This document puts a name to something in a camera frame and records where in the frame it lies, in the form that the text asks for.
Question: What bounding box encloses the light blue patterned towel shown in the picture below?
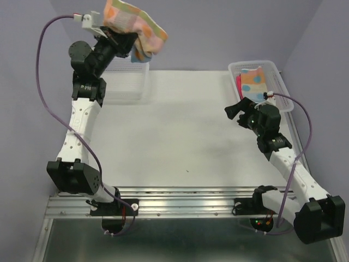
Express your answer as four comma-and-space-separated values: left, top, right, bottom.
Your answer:
240, 67, 268, 103

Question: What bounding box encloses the white right plastic basket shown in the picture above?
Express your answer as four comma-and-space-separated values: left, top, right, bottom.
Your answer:
228, 60, 289, 101

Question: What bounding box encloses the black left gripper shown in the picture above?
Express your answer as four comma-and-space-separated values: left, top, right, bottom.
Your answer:
93, 26, 138, 78

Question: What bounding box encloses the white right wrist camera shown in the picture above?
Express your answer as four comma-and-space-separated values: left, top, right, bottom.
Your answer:
254, 91, 276, 109

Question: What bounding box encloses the white plastic basket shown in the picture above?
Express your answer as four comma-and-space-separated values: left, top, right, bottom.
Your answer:
101, 57, 149, 102
228, 60, 289, 101

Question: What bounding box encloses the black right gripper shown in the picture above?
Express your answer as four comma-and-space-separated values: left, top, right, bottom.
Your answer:
224, 97, 263, 137

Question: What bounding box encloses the orange dotted patterned towel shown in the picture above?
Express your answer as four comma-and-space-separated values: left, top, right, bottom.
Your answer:
103, 0, 168, 63

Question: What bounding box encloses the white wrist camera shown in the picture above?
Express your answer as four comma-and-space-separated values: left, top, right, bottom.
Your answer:
254, 91, 276, 109
73, 11, 106, 37

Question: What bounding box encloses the white left plastic basket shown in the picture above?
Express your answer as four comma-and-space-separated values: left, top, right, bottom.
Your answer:
101, 57, 149, 102

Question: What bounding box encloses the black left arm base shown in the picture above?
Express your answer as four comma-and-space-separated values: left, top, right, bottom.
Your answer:
86, 188, 140, 236

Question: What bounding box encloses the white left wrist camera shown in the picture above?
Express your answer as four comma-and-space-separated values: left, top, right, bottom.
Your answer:
73, 11, 106, 37

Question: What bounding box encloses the aluminium mounting rail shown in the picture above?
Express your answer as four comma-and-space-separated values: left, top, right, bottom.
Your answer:
45, 187, 255, 219

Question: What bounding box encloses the pink towel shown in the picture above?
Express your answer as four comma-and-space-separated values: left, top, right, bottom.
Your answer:
236, 75, 243, 99

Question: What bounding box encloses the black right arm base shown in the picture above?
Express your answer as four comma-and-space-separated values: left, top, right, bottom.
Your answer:
232, 186, 279, 236

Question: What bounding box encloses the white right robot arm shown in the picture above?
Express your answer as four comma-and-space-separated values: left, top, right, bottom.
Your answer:
225, 96, 345, 244

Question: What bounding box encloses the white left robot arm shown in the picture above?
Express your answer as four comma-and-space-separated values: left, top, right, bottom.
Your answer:
46, 26, 137, 215

